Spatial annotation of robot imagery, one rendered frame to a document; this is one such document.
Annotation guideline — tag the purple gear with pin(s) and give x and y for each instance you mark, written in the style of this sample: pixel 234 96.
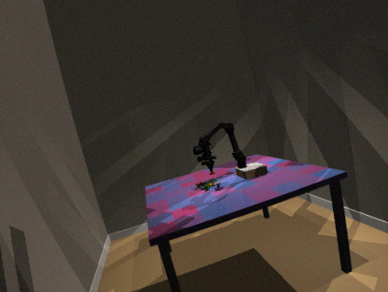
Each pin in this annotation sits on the purple gear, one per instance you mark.
pixel 219 187

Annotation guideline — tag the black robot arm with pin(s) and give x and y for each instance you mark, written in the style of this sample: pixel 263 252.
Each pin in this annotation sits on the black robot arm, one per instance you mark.
pixel 203 145

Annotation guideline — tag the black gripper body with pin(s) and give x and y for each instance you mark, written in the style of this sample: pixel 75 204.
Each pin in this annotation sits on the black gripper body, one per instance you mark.
pixel 208 158

